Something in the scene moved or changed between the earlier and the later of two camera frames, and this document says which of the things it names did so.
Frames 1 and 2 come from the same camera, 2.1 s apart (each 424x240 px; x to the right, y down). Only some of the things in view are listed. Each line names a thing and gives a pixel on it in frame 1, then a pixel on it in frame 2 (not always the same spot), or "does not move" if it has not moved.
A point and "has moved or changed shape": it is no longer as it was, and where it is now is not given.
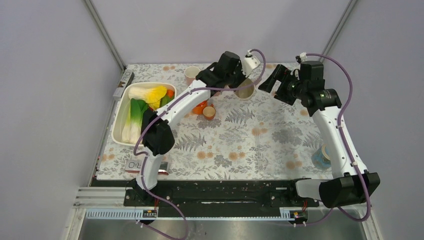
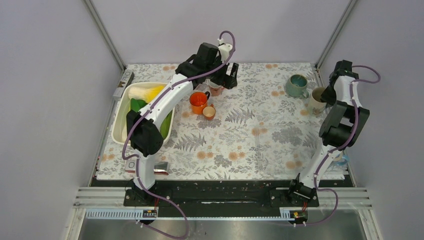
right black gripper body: [289, 89] → [329, 95]
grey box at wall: [125, 80] does not move
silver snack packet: [136, 166] does not move
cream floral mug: [245, 94] has moved or changed shape
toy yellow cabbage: [152, 95] does not move
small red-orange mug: [209, 112] does not move
